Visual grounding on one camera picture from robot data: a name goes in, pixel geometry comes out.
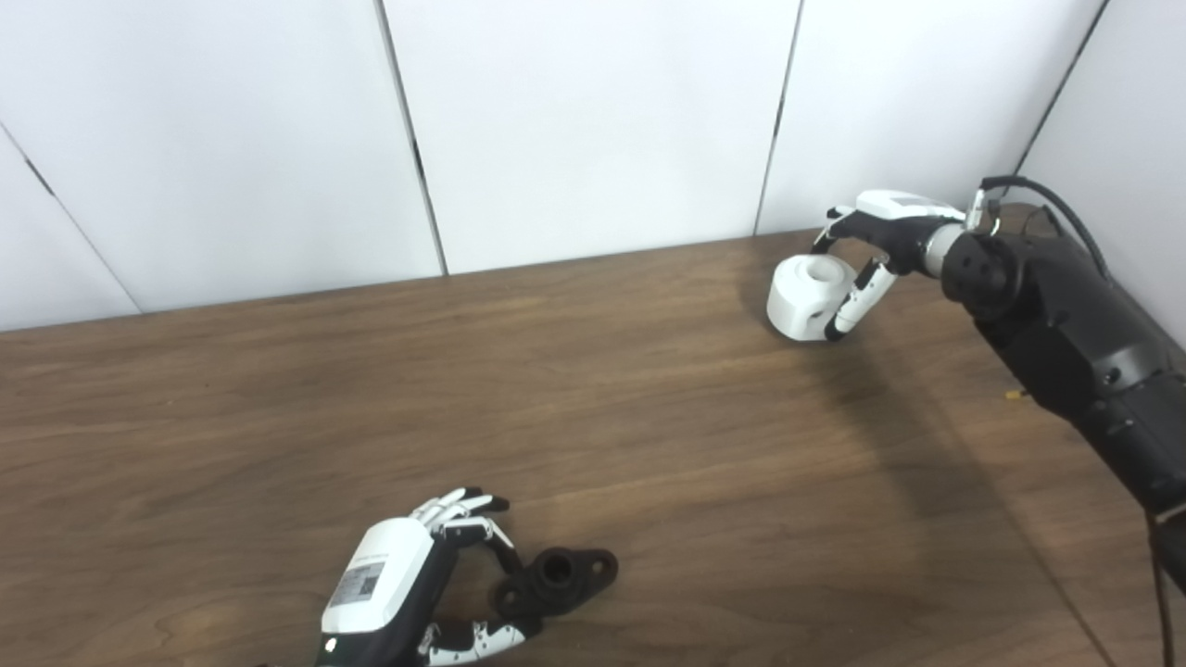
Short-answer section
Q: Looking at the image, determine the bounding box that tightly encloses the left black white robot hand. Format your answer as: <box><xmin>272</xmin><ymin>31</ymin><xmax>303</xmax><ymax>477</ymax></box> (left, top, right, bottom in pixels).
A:
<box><xmin>313</xmin><ymin>486</ymin><xmax>543</xmax><ymax>667</ymax></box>

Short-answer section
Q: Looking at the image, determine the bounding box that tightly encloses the black plastic holder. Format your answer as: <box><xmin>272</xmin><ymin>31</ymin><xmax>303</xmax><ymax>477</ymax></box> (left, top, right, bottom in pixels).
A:
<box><xmin>491</xmin><ymin>547</ymin><xmax>619</xmax><ymax>622</ymax></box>

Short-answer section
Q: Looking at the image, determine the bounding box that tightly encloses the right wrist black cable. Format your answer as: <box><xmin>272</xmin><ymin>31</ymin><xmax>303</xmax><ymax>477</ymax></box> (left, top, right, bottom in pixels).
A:
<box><xmin>980</xmin><ymin>175</ymin><xmax>1178</xmax><ymax>667</ymax></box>

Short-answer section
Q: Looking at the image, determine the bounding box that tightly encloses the round white plastic piece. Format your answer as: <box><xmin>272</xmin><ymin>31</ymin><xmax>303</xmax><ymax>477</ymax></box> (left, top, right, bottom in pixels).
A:
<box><xmin>766</xmin><ymin>256</ymin><xmax>861</xmax><ymax>343</ymax></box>

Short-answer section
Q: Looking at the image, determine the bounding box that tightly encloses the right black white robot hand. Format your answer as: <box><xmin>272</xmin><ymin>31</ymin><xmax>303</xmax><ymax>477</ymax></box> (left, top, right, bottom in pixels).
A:
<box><xmin>811</xmin><ymin>190</ymin><xmax>966</xmax><ymax>342</ymax></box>

